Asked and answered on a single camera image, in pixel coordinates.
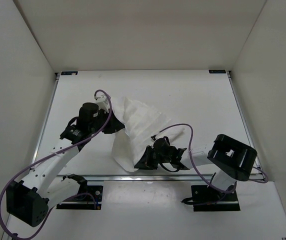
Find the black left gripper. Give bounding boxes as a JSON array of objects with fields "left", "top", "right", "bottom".
[{"left": 91, "top": 106, "right": 126, "bottom": 132}]

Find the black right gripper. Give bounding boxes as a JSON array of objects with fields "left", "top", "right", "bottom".
[{"left": 134, "top": 145, "right": 171, "bottom": 170}]

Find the white pleated skirt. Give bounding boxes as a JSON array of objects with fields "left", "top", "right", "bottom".
[{"left": 111, "top": 96, "right": 177, "bottom": 173}]

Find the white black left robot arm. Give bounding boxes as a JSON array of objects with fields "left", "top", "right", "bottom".
[{"left": 5, "top": 100, "right": 125, "bottom": 227}]

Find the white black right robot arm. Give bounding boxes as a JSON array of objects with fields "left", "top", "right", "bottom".
[{"left": 134, "top": 134, "right": 257, "bottom": 200}]

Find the blue label sticker left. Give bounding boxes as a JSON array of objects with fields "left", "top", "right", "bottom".
[{"left": 60, "top": 71, "right": 78, "bottom": 76}]

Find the blue label sticker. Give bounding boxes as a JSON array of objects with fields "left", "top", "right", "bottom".
[
  {"left": 60, "top": 71, "right": 78, "bottom": 76},
  {"left": 208, "top": 69, "right": 226, "bottom": 74}
]

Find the blue label sticker right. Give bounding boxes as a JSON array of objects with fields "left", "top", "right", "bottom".
[{"left": 208, "top": 69, "right": 226, "bottom": 74}]

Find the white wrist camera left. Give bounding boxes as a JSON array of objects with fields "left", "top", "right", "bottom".
[{"left": 95, "top": 95, "right": 110, "bottom": 112}]

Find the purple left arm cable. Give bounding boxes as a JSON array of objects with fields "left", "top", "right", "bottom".
[{"left": 0, "top": 89, "right": 113, "bottom": 240}]

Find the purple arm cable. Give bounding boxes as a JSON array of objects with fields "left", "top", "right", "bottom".
[
  {"left": 0, "top": 89, "right": 113, "bottom": 240},
  {"left": 149, "top": 122, "right": 269, "bottom": 195}
]

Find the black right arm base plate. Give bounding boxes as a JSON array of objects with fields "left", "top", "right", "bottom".
[{"left": 181, "top": 185, "right": 241, "bottom": 212}]

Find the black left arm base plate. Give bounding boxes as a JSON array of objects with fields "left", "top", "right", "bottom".
[{"left": 56, "top": 174, "right": 104, "bottom": 211}]

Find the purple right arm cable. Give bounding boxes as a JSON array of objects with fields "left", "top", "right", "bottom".
[{"left": 149, "top": 122, "right": 269, "bottom": 195}]

